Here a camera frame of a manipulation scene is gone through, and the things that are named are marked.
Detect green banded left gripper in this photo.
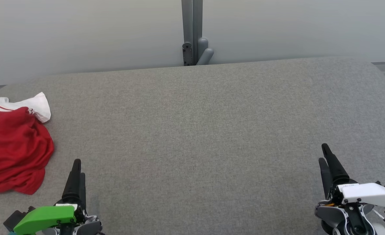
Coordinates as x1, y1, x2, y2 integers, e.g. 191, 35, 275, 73
3, 159, 89, 235

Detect white covered right gripper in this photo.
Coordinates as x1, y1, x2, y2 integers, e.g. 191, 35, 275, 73
319, 143, 385, 208

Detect red Bulls jersey white trim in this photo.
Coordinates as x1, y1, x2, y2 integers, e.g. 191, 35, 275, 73
0, 92, 55, 172

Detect grey slanted support leg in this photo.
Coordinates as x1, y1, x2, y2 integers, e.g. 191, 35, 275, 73
196, 38, 214, 66

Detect grey metal partition post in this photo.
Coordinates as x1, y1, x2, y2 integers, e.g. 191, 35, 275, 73
182, 0, 203, 66

